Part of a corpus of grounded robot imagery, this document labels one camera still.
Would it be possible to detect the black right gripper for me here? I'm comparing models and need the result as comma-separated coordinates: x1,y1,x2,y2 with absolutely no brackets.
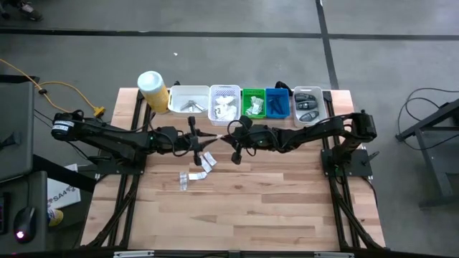
220,115,283,166

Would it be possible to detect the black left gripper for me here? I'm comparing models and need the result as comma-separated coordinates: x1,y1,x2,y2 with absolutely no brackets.
157,115,219,168

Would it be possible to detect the dark grey electric shaver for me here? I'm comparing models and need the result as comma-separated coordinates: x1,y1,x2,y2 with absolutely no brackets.
294,92,318,102
296,100,319,111
298,110,321,123

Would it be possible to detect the small white printed sachet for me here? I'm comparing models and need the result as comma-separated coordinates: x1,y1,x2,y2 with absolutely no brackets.
202,150,218,167

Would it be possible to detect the green plastic basket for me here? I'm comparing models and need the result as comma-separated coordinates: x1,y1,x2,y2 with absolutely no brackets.
241,87,268,120

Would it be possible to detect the white perforated plastic basket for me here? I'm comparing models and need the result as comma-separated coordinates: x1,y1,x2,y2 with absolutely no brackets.
207,84,242,128

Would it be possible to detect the white solid plastic bin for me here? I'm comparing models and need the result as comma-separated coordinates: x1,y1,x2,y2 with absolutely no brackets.
166,85,211,118

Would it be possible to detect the yellow wipes canister white lid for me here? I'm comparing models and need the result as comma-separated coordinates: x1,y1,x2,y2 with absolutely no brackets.
136,70,171,116

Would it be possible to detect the blue plastic basket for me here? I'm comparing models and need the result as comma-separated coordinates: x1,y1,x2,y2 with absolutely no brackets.
265,87,291,120

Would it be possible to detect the black front crossbar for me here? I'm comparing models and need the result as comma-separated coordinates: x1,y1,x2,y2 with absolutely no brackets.
0,248,459,258

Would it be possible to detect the white printed cardboard box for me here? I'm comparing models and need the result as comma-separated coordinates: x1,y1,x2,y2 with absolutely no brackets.
46,163,82,210

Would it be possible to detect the yellow and white bottle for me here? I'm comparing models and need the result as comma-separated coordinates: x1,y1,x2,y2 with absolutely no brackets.
47,208,65,228

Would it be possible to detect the black side desk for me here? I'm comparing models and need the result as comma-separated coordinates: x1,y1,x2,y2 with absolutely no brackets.
0,171,49,254

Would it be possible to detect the grey cabinet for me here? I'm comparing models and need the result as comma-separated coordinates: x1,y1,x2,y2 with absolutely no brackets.
0,80,35,183

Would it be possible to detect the black computer mouse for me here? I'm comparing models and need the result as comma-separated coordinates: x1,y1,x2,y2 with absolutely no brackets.
13,206,37,245

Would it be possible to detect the black metal stand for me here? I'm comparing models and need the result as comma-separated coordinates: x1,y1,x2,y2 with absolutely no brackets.
395,98,459,209

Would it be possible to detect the person's shoe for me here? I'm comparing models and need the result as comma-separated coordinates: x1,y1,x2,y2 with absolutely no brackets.
0,0,44,22

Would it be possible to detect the pale grey handled bin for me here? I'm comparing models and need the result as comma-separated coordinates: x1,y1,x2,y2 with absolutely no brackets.
292,85,328,129

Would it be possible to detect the black aluminium rail frame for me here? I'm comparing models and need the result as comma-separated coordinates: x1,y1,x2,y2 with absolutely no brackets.
321,89,385,250
81,89,153,250

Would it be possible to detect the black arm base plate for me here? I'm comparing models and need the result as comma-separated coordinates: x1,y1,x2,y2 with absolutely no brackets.
320,148,374,178
87,153,148,176

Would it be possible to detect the yellow extension cable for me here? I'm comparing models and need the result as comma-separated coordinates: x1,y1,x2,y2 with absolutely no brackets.
0,58,108,119

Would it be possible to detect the silver bracket plate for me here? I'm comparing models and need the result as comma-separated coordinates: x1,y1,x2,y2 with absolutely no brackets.
113,250,155,258
313,252,355,258

